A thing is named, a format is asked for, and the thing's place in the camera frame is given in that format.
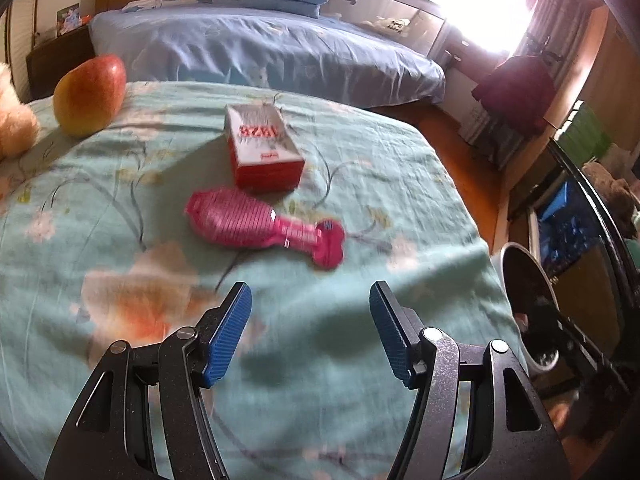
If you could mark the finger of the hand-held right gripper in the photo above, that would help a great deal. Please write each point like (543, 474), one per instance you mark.
(545, 312)

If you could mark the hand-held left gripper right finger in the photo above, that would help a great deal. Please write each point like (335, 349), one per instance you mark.
(392, 340)

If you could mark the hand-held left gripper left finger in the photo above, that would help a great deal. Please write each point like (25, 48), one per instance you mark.
(225, 340)

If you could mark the round metal trash bin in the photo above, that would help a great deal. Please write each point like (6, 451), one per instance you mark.
(520, 280)

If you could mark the pink hairbrush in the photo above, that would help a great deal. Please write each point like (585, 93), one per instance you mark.
(235, 215)

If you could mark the flat television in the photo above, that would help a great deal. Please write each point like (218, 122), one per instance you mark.
(555, 220)

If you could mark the brown teddy bear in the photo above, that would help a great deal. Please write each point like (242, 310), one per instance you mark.
(610, 190)

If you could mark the teal floral bedsheet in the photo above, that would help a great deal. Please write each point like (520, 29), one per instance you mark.
(125, 240)

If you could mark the stack of green boxes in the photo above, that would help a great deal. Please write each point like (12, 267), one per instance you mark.
(590, 130)

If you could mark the red white cigarette box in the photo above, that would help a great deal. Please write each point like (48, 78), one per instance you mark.
(260, 140)

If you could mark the dark red coat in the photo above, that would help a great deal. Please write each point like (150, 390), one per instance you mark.
(515, 90)

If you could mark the red-yellow mango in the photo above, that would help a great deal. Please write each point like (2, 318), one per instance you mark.
(90, 95)

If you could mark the bed with blue sheet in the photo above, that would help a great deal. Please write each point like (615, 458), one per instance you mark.
(250, 45)

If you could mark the cream teddy bear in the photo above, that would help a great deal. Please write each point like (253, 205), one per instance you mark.
(15, 125)

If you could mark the white plush toy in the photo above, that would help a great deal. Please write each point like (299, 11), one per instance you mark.
(387, 26)

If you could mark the dark wooden nightstand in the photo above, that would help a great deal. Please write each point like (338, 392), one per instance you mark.
(55, 60)

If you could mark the photo frame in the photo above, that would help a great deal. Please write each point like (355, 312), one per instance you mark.
(69, 20)

